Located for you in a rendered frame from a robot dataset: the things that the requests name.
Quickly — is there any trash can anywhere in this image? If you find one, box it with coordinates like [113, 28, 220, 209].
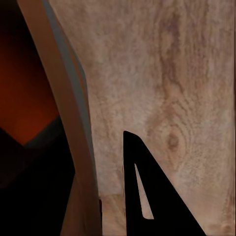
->
[0, 0, 103, 236]

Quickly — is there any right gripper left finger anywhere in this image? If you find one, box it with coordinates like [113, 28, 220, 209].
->
[0, 135, 75, 236]

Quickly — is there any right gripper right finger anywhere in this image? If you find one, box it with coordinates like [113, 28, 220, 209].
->
[123, 131, 206, 236]

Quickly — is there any can of soda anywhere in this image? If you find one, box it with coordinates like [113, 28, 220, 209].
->
[0, 14, 64, 148]

